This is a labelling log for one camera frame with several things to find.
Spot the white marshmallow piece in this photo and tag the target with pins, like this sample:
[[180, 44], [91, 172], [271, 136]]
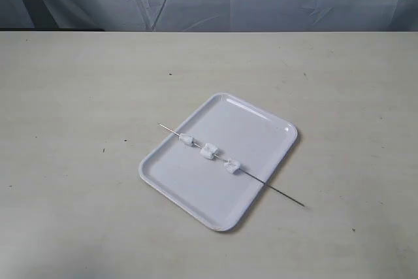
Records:
[[231, 165], [209, 151], [186, 139]]

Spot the white rectangular plastic tray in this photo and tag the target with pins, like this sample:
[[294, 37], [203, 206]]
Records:
[[256, 138]]

